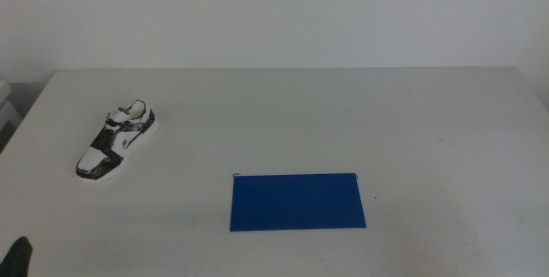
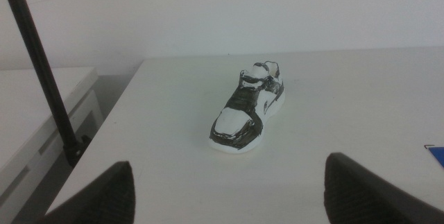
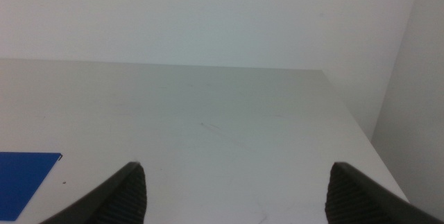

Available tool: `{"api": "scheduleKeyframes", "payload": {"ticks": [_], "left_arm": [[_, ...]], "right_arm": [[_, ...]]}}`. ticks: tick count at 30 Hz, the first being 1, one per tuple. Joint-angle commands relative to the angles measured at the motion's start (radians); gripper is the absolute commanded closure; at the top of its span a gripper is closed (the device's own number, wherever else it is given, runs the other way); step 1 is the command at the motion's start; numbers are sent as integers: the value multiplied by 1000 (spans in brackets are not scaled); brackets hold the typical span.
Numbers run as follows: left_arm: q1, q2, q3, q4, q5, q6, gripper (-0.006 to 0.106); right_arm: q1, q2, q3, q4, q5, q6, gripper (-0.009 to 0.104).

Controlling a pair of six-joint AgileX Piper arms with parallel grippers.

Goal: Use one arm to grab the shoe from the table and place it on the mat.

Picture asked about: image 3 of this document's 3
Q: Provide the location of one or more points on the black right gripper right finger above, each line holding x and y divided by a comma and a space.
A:
354, 199

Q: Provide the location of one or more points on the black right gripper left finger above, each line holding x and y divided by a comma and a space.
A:
118, 199

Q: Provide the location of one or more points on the blue rectangular mat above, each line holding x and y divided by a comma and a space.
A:
21, 182

